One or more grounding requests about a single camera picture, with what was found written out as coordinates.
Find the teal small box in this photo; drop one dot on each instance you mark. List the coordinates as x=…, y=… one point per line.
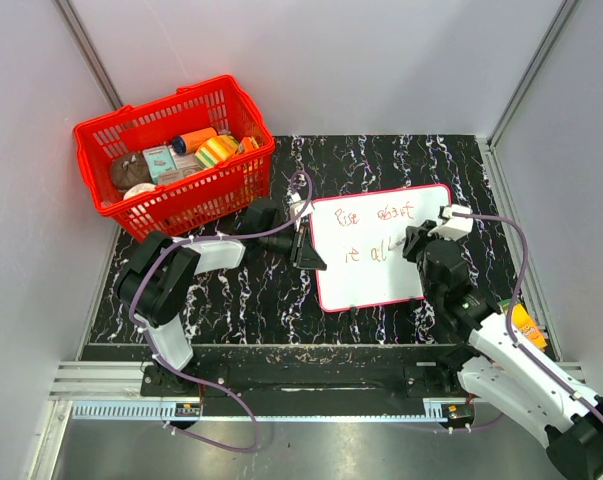
x=159, y=161

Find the aluminium rail frame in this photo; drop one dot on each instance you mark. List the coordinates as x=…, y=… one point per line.
x=106, y=417

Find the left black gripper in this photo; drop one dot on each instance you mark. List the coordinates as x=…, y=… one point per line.
x=302, y=254

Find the red whiteboard marker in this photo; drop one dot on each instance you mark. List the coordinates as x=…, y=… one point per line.
x=399, y=244

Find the yellow green striped package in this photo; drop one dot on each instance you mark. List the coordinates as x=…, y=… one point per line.
x=216, y=150

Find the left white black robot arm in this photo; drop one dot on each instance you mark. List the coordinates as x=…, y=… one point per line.
x=153, y=285

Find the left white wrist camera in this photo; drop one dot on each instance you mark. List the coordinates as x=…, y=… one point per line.
x=300, y=208

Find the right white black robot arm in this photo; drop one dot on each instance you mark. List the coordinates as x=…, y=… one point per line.
x=495, y=362

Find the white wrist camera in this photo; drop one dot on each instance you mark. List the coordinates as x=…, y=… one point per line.
x=455, y=222
x=300, y=208

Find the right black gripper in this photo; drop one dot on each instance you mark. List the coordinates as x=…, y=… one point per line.
x=417, y=237

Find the orange yellow tag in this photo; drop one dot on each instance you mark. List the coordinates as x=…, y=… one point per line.
x=524, y=323

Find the brown round bread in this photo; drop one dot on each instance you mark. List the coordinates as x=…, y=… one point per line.
x=129, y=170

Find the red plastic shopping basket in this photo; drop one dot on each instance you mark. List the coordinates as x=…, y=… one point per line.
x=182, y=206

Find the orange blue cylinder can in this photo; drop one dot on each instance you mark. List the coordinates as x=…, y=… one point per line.
x=190, y=142

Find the orange small package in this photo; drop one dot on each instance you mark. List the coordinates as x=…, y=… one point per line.
x=246, y=145

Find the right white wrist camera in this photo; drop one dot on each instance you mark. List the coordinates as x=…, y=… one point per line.
x=455, y=222

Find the white round lid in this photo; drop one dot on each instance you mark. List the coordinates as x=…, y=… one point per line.
x=139, y=189

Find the pink framed whiteboard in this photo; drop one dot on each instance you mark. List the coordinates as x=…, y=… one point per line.
x=352, y=234

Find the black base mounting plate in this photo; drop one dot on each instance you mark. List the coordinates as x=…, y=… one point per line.
x=321, y=381

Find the pink white small box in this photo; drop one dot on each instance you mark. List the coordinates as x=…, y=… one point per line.
x=184, y=166

